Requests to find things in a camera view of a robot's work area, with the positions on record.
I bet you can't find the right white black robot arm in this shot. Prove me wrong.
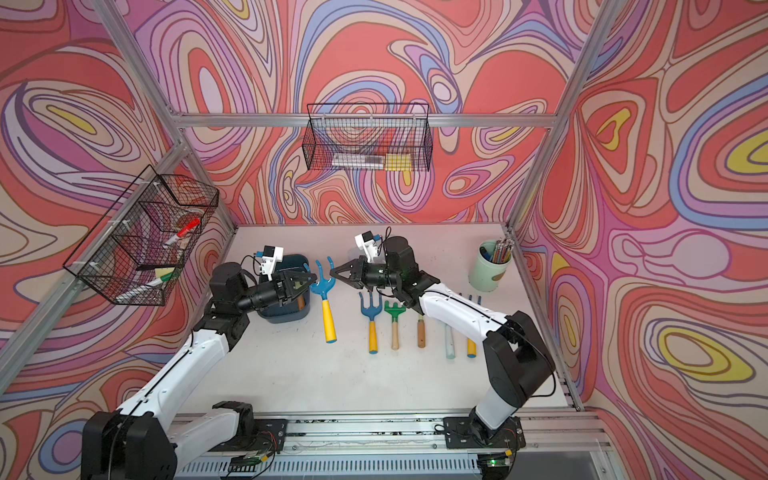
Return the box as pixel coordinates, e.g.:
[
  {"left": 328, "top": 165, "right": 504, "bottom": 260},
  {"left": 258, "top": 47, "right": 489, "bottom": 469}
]
[{"left": 330, "top": 232, "right": 555, "bottom": 448}]

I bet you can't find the coloured pencils bunch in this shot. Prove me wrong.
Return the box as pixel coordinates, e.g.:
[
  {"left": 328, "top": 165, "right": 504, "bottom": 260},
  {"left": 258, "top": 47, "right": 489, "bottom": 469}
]
[{"left": 490, "top": 238, "right": 513, "bottom": 265}]

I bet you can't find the green rake wooden handle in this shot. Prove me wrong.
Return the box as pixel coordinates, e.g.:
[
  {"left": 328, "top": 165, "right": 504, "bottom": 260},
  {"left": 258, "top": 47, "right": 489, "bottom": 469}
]
[{"left": 384, "top": 301, "right": 407, "bottom": 351}]

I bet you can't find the black wire basket left wall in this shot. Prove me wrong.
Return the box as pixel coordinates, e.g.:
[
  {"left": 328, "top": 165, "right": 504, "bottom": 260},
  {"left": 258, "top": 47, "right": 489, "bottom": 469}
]
[{"left": 63, "top": 166, "right": 219, "bottom": 307}]

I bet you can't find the red marker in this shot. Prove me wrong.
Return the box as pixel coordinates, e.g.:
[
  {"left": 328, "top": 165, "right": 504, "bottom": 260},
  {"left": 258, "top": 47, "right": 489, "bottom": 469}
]
[{"left": 163, "top": 218, "right": 201, "bottom": 247}]

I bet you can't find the green white marker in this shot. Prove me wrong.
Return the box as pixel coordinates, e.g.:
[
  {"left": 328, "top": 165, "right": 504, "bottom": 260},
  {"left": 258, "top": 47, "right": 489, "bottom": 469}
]
[{"left": 116, "top": 273, "right": 172, "bottom": 302}]

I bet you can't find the blue rake yellow handle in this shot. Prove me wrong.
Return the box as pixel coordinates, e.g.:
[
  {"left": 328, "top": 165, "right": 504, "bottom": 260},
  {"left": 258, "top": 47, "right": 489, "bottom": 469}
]
[
  {"left": 359, "top": 291, "right": 383, "bottom": 355},
  {"left": 459, "top": 293, "right": 482, "bottom": 359}
]

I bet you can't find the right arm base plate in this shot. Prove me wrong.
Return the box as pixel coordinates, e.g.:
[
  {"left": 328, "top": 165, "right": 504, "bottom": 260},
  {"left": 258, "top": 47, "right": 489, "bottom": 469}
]
[{"left": 435, "top": 416, "right": 526, "bottom": 451}]

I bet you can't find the yellow handled tool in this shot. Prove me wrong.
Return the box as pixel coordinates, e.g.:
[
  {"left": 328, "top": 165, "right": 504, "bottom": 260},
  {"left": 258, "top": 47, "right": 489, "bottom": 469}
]
[{"left": 310, "top": 260, "right": 337, "bottom": 344}]

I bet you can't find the teal storage box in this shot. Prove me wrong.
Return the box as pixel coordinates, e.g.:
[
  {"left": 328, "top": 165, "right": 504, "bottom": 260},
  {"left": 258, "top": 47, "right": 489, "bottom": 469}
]
[{"left": 258, "top": 254, "right": 310, "bottom": 324}]

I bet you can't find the black wire basket wall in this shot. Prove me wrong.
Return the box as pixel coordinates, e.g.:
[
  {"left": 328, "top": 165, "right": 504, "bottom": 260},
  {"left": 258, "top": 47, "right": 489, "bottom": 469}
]
[
  {"left": 302, "top": 101, "right": 433, "bottom": 172},
  {"left": 63, "top": 166, "right": 219, "bottom": 307}
]

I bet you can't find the yellow eraser in basket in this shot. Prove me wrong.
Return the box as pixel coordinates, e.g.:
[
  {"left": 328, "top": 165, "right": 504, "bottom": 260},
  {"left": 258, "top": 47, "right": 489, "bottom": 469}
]
[{"left": 384, "top": 154, "right": 413, "bottom": 172}]

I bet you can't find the light blue rake pale handle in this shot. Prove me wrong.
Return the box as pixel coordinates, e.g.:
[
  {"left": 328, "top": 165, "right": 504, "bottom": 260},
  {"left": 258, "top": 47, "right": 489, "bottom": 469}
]
[{"left": 444, "top": 325, "right": 456, "bottom": 360}]

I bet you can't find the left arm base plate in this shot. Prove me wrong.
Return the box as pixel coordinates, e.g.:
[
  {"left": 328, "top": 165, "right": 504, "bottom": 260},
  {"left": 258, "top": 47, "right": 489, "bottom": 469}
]
[{"left": 204, "top": 400, "right": 288, "bottom": 453}]

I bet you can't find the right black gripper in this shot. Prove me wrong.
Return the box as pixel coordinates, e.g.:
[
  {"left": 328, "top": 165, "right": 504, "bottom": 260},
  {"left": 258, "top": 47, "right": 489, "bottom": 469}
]
[{"left": 331, "top": 256, "right": 401, "bottom": 292}]

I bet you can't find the lime rake wooden handle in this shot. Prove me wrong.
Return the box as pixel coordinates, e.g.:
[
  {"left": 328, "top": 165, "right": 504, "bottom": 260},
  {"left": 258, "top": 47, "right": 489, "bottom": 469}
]
[{"left": 417, "top": 314, "right": 426, "bottom": 349}]

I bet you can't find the green pencil cup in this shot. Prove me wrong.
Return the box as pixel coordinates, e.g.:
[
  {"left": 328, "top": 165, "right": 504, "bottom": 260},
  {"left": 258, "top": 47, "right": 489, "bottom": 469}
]
[{"left": 468, "top": 240, "right": 511, "bottom": 292}]

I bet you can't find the black wire basket back wall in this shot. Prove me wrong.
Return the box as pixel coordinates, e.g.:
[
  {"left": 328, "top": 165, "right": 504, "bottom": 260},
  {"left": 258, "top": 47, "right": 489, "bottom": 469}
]
[{"left": 302, "top": 101, "right": 433, "bottom": 172}]

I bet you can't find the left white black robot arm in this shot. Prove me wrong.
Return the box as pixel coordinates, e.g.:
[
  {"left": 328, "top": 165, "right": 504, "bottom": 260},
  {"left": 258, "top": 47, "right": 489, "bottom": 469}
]
[{"left": 81, "top": 262, "right": 317, "bottom": 479}]

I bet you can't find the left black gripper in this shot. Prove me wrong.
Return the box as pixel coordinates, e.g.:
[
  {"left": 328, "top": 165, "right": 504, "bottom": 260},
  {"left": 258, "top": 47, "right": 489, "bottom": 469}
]
[{"left": 233, "top": 274, "right": 314, "bottom": 317}]

